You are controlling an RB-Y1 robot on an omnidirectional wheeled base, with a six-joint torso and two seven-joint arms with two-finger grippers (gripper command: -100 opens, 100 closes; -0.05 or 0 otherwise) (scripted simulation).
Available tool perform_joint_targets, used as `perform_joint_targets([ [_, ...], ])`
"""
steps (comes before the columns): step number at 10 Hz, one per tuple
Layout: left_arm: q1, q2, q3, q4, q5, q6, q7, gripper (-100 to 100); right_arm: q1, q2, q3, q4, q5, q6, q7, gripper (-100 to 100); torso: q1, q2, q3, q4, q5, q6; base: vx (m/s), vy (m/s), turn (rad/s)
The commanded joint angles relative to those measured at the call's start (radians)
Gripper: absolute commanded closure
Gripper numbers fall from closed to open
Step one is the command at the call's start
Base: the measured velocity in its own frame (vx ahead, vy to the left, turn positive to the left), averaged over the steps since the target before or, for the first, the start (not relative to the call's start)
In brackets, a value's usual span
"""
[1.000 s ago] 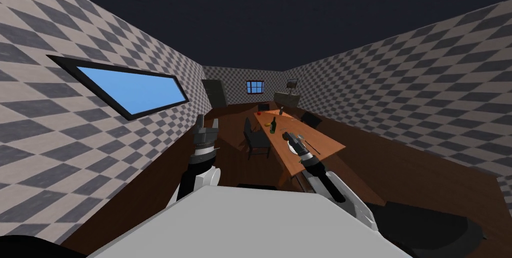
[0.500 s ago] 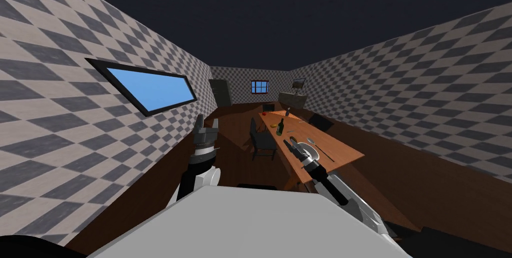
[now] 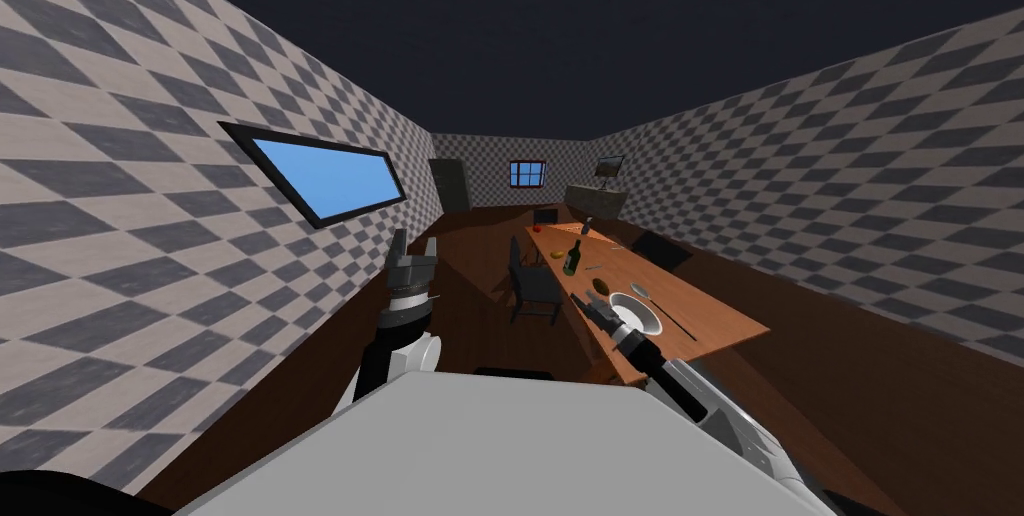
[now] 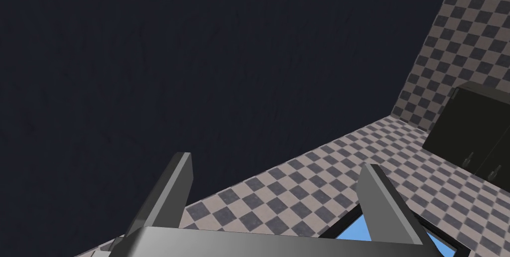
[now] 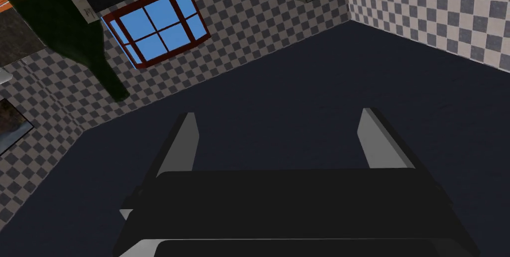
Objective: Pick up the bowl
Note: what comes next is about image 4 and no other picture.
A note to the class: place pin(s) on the black framed window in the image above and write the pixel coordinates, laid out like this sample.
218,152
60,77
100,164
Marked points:
436,243

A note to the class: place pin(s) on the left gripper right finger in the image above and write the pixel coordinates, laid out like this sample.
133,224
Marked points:
384,209

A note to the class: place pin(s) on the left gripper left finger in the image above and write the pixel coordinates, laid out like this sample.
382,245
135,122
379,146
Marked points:
167,195

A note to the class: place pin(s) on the black wall cupboard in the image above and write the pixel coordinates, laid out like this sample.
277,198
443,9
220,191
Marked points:
472,129

